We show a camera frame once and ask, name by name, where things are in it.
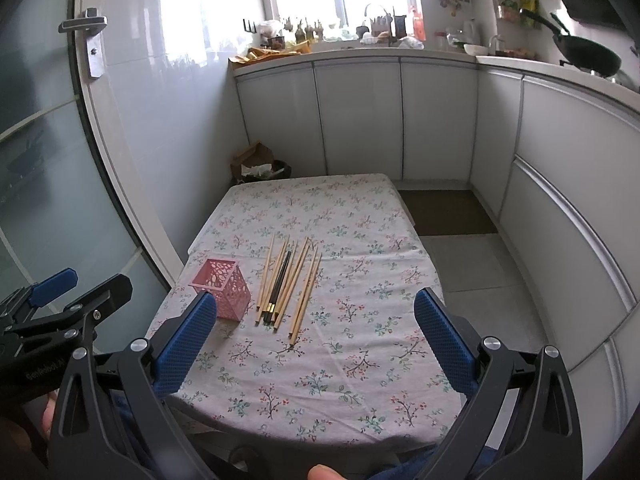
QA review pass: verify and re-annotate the black chopstick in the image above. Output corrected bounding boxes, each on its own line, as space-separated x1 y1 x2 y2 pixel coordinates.
262 250 292 325
270 250 295 325

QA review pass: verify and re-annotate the bamboo chopstick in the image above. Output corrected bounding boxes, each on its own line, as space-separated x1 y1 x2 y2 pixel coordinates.
288 248 318 346
256 233 276 320
288 249 321 347

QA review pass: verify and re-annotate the left hand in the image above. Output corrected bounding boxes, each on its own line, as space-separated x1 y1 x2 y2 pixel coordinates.
41 391 58 440

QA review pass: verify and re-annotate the right hand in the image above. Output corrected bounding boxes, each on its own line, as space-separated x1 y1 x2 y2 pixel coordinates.
307 464 345 480

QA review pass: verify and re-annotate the pink perforated utensil holder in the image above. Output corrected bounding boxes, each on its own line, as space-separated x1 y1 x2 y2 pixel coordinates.
191 259 250 322

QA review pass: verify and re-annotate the floral tablecloth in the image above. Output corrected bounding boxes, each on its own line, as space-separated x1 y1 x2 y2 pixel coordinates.
156 174 461 450

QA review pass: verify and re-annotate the brown floor mat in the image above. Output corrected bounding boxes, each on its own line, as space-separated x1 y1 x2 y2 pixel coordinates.
399 190 498 236

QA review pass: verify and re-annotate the brown paper bag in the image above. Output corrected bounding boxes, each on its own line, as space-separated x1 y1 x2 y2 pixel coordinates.
230 142 292 184

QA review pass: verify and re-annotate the black wok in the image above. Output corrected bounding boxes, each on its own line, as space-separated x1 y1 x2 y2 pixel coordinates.
518 8 622 78

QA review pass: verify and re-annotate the silver door handle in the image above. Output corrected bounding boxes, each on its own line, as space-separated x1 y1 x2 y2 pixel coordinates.
58 6 108 79

